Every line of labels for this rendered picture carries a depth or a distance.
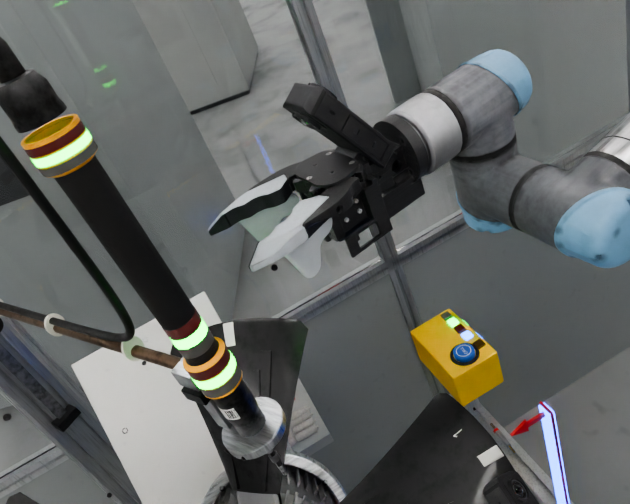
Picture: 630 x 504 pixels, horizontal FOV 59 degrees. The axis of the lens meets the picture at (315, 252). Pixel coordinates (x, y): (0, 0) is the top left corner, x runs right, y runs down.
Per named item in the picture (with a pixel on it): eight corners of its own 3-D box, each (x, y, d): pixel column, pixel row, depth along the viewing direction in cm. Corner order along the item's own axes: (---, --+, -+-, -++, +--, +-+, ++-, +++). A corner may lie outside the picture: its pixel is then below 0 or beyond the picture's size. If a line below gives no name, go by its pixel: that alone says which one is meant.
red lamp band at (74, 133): (18, 159, 40) (11, 150, 40) (64, 127, 42) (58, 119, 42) (50, 158, 37) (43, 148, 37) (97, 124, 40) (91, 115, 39)
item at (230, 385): (192, 392, 55) (186, 384, 54) (219, 358, 58) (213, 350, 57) (223, 403, 52) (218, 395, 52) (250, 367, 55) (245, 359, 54)
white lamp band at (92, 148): (32, 177, 41) (26, 169, 40) (76, 145, 43) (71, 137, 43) (64, 177, 38) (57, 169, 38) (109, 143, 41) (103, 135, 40)
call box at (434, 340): (420, 363, 122) (408, 330, 116) (459, 340, 123) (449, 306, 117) (464, 413, 109) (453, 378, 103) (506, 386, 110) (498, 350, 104)
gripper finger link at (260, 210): (230, 269, 57) (314, 234, 56) (203, 223, 53) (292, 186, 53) (228, 253, 59) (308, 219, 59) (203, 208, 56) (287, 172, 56)
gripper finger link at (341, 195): (322, 240, 47) (373, 180, 52) (316, 226, 46) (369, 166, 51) (281, 235, 50) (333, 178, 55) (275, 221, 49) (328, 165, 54)
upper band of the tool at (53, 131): (35, 180, 41) (9, 146, 39) (78, 149, 43) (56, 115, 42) (66, 181, 38) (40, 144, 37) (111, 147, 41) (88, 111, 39)
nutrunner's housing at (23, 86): (242, 453, 61) (-55, 53, 36) (261, 423, 63) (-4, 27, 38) (268, 464, 59) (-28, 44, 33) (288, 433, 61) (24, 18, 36)
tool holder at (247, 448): (200, 443, 61) (156, 388, 56) (238, 392, 65) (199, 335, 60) (262, 469, 56) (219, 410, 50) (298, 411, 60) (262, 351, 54)
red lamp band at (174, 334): (160, 336, 51) (153, 327, 50) (183, 310, 53) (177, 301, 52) (185, 343, 49) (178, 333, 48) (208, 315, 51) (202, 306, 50)
